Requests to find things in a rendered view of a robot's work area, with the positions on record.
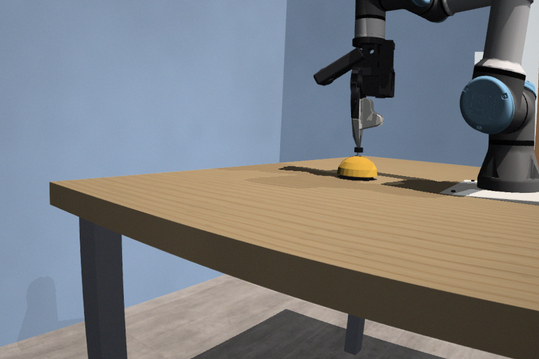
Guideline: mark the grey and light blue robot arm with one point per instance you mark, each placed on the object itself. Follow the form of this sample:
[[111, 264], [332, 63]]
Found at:
[[491, 102]]

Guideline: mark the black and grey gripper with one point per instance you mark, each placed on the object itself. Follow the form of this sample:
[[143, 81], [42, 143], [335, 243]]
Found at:
[[377, 80]]

